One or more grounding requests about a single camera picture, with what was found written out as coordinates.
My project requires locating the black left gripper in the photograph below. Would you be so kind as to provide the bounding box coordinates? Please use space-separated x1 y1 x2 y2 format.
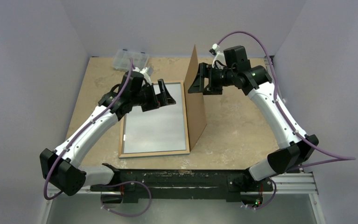
132 79 175 112

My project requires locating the brown cardboard backing board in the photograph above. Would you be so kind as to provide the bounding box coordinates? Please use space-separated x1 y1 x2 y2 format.
183 47 207 151

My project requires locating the grey landscape photo print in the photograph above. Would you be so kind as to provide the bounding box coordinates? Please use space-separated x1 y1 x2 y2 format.
122 83 188 154

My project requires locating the blue wooden picture frame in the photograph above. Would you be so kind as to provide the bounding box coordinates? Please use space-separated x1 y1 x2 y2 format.
118 81 191 159

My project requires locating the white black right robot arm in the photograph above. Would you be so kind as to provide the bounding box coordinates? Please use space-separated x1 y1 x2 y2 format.
188 46 319 190

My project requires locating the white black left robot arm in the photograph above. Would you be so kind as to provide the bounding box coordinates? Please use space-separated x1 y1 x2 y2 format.
40 70 176 200

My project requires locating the clear plastic organizer box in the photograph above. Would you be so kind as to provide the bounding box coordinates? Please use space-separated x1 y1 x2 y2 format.
112 49 149 71

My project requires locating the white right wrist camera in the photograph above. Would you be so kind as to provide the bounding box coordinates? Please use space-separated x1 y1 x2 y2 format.
209 43 226 69

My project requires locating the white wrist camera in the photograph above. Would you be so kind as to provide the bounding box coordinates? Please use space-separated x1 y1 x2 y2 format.
209 43 226 69
134 67 154 85

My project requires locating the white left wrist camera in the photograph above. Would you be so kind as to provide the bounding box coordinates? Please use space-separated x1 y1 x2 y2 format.
134 67 154 85

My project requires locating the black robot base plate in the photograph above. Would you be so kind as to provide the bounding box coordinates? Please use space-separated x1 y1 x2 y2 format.
90 165 274 203

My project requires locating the aluminium front rail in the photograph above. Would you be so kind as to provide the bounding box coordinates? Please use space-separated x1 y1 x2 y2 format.
47 173 317 197

